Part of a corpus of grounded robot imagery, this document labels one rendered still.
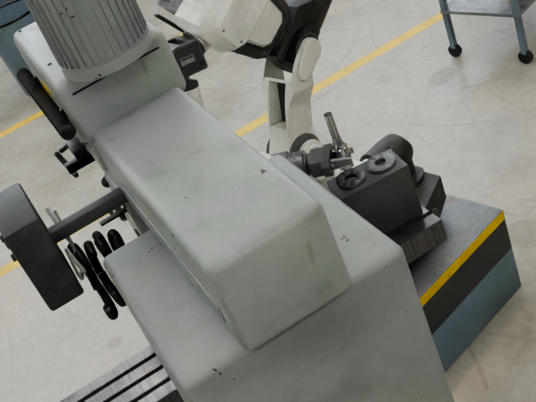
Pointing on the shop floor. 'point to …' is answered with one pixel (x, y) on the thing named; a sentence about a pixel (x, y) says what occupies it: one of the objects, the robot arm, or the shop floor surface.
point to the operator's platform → (465, 276)
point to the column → (146, 276)
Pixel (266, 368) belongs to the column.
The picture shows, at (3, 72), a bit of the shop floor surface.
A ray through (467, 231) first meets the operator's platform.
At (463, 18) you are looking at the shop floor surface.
